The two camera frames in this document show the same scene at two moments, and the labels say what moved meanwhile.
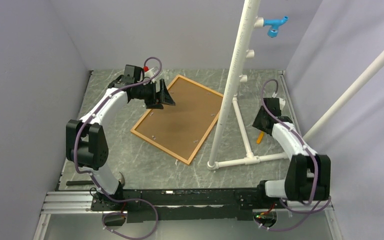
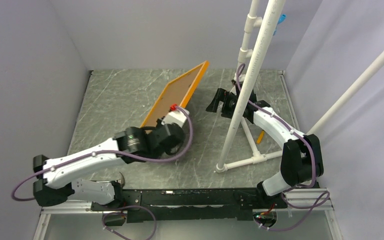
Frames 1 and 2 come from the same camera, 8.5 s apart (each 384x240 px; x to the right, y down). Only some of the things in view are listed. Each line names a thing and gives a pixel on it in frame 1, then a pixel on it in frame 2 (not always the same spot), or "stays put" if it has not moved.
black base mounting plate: x=180 y=205 stays put
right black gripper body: x=258 y=121 → x=232 y=93
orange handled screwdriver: x=259 y=139 stays put
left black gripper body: x=149 y=93 → x=159 y=124
